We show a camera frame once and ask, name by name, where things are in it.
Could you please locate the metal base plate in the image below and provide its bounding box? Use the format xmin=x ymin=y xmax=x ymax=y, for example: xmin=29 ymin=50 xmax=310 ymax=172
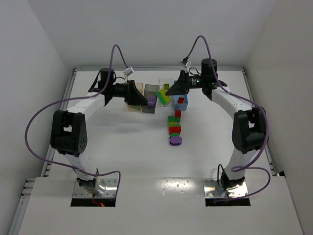
xmin=72 ymin=177 xmax=118 ymax=199
xmin=203 ymin=178 xmax=248 ymax=200

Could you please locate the red green lego stack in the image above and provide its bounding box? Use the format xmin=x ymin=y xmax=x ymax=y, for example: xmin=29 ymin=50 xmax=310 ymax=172
xmin=168 ymin=116 xmax=181 ymax=137

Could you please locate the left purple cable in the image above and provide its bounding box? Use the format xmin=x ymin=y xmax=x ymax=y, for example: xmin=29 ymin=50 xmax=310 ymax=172
xmin=24 ymin=44 xmax=130 ymax=194

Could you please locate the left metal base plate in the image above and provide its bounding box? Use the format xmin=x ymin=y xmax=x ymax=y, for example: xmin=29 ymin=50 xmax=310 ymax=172
xmin=72 ymin=177 xmax=118 ymax=199

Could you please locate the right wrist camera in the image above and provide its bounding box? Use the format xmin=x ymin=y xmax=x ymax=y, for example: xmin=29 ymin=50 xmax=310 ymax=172
xmin=180 ymin=57 xmax=191 ymax=72

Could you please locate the purple rounded lego brick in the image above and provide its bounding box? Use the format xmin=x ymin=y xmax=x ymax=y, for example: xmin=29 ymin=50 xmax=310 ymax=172
xmin=169 ymin=136 xmax=182 ymax=146

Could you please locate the blue plastic bin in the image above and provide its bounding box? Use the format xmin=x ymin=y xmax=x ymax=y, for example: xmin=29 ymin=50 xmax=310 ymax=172
xmin=173 ymin=94 xmax=188 ymax=111

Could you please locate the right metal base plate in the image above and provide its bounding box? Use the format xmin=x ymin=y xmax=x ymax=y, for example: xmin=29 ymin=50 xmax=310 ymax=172
xmin=203 ymin=178 xmax=248 ymax=200

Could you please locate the clear plastic bin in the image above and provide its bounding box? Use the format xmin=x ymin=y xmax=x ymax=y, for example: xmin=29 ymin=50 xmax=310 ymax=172
xmin=157 ymin=78 xmax=173 ymax=106

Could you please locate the red lego brick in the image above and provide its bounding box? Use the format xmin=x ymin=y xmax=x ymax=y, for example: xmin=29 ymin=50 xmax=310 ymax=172
xmin=177 ymin=97 xmax=184 ymax=104

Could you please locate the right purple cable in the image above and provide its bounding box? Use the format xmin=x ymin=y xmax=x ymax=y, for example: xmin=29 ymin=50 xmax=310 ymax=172
xmin=183 ymin=35 xmax=271 ymax=202

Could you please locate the small red lego stack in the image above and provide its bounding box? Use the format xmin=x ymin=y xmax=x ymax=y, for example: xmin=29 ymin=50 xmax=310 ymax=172
xmin=175 ymin=110 xmax=181 ymax=122

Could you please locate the purple cable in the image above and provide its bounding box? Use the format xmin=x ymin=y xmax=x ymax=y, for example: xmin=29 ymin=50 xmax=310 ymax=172
xmin=183 ymin=35 xmax=271 ymax=202
xmin=24 ymin=44 xmax=130 ymax=194

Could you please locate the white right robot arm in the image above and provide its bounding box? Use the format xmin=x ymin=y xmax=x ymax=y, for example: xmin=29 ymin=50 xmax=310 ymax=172
xmin=166 ymin=58 xmax=267 ymax=190

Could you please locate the grey translucent bin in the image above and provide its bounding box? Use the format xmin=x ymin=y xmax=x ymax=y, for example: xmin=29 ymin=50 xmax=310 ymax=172
xmin=142 ymin=84 xmax=158 ymax=114

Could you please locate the lime long lego brick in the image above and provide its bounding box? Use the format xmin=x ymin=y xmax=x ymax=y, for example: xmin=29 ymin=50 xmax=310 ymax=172
xmin=156 ymin=89 xmax=171 ymax=106

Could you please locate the orange translucent bin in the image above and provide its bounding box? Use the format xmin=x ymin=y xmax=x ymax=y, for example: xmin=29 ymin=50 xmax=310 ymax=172
xmin=127 ymin=83 xmax=143 ymax=112

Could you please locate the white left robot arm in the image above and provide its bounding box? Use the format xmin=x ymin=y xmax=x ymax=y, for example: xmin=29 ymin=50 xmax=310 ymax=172
xmin=50 ymin=68 xmax=148 ymax=191

